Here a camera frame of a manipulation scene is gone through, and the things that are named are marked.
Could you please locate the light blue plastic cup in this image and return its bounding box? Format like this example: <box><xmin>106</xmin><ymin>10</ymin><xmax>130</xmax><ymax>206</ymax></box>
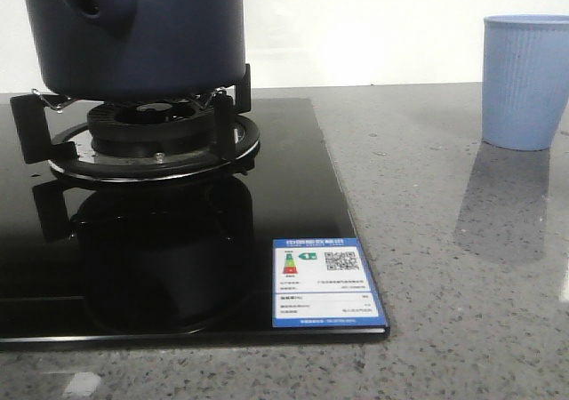
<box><xmin>482</xmin><ymin>14</ymin><xmax>568</xmax><ymax>151</ymax></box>

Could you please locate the right burner with pot support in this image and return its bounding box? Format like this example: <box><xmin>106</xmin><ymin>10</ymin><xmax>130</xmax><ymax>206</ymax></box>
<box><xmin>10</xmin><ymin>72</ymin><xmax>260</xmax><ymax>184</ymax></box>

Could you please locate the dark blue pot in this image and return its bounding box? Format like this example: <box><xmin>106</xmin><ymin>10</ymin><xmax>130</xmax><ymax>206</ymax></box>
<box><xmin>25</xmin><ymin>0</ymin><xmax>245</xmax><ymax>101</ymax></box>

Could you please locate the black glass gas stove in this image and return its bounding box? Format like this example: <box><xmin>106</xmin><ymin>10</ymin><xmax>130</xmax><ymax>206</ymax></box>
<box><xmin>0</xmin><ymin>97</ymin><xmax>391</xmax><ymax>343</ymax></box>

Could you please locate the blue energy label sticker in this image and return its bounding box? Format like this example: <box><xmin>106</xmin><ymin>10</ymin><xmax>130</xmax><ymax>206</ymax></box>
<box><xmin>272</xmin><ymin>237</ymin><xmax>389</xmax><ymax>332</ymax></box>

